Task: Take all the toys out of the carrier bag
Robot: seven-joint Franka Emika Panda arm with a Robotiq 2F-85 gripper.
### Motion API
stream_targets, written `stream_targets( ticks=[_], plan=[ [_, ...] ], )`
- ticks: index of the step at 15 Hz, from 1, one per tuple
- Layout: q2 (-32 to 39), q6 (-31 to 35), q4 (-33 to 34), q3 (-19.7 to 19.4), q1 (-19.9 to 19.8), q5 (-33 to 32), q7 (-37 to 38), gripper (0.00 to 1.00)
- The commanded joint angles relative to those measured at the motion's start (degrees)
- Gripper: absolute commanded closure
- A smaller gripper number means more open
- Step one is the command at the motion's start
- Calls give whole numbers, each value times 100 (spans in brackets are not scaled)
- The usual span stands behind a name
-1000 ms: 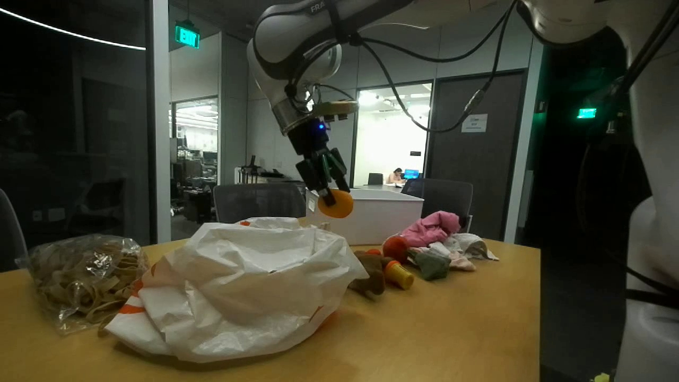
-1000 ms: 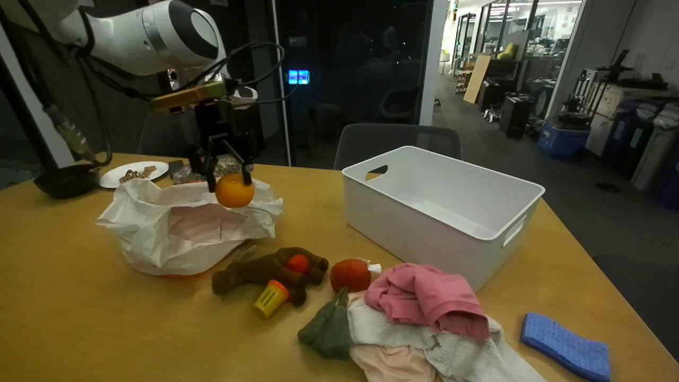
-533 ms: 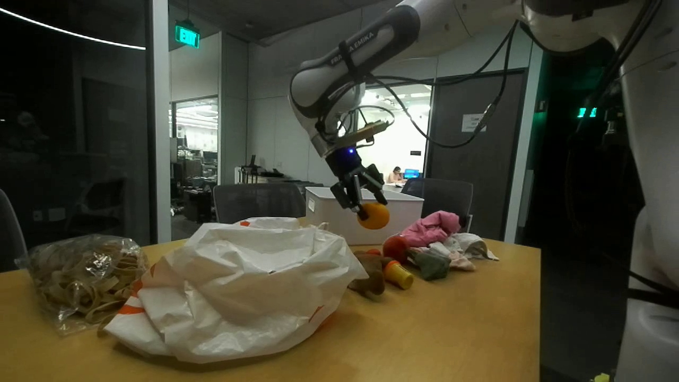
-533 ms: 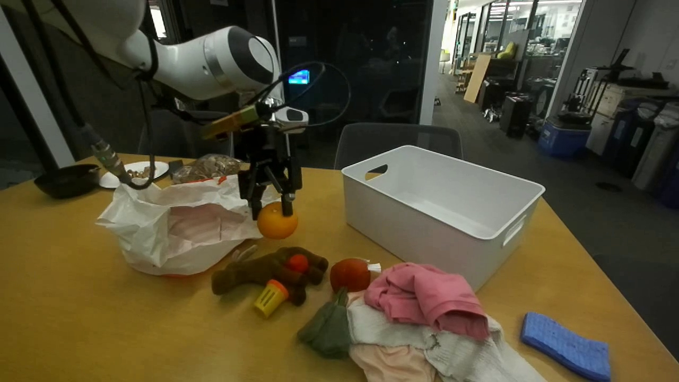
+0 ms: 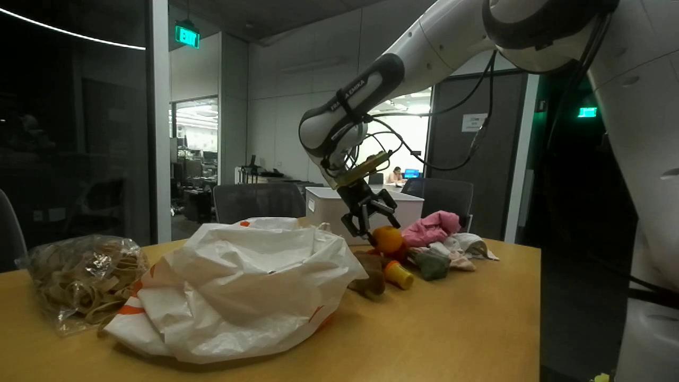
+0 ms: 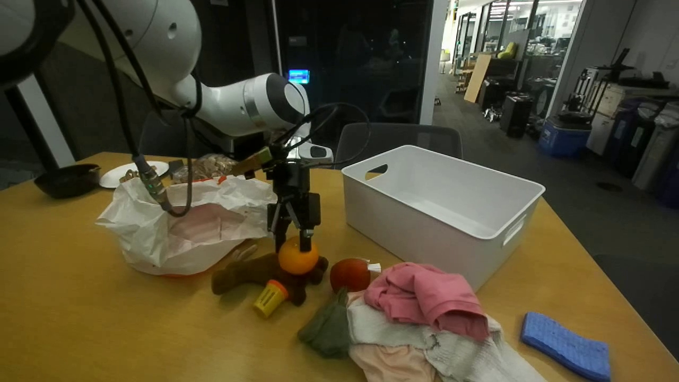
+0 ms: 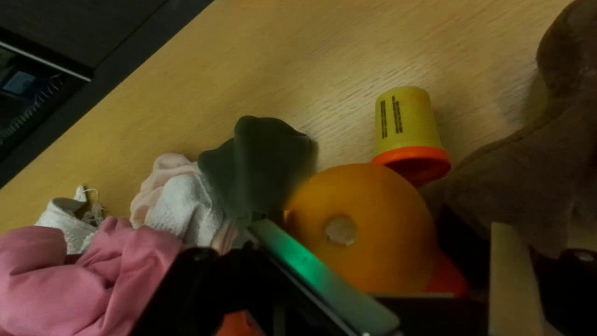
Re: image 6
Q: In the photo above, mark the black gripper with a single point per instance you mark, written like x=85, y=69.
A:
x=293, y=187

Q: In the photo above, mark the orange round toy fruit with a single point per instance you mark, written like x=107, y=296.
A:
x=298, y=260

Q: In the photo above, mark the brown moose plush toy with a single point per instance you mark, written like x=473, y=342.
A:
x=248, y=272

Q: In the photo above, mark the yellow cylinder toy orange cap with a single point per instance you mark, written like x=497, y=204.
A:
x=270, y=298

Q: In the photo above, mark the red round toy fruit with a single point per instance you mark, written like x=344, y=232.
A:
x=350, y=273

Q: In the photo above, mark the olive green cloth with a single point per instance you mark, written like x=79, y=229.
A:
x=329, y=330

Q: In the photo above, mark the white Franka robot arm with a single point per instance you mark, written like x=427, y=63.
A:
x=162, y=50

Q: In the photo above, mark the white plastic carrier bag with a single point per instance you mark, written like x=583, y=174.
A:
x=183, y=226

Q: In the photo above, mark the clear bag of rubber bands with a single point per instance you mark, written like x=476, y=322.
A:
x=205, y=165

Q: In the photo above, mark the grey office chair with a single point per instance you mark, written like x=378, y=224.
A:
x=395, y=141

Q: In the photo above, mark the white plastic storage bin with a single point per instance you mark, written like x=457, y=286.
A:
x=439, y=212

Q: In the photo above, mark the pink cloth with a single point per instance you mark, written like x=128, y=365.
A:
x=432, y=298

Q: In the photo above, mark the cream white cloth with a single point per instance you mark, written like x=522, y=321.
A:
x=426, y=352

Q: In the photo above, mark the white plate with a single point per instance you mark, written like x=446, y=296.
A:
x=124, y=173

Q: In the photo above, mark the black bowl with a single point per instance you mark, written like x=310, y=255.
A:
x=66, y=180

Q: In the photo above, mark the wooden board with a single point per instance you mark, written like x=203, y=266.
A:
x=478, y=77

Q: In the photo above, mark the black cabinet box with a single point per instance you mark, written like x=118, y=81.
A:
x=517, y=116

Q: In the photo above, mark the blue storage tub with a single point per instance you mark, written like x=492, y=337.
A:
x=563, y=139

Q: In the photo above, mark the blue sponge cloth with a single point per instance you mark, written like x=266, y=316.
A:
x=566, y=346

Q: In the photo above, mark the grey trash can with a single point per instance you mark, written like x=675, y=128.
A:
x=658, y=148

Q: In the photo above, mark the glowing blue wall screen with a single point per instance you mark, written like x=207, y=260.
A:
x=298, y=75

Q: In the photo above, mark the white slanted post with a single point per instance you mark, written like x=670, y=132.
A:
x=46, y=119

